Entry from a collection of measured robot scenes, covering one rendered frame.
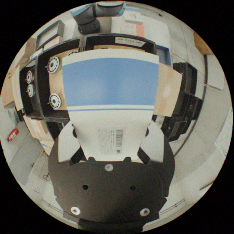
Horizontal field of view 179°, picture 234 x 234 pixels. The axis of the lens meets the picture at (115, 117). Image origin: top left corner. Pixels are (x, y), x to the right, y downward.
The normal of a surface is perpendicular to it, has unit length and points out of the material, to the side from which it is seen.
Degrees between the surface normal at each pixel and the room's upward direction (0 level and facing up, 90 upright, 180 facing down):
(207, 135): 90
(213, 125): 90
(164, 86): 0
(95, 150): 0
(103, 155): 0
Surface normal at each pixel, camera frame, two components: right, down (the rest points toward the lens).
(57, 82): 0.04, 0.48
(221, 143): -1.00, 0.01
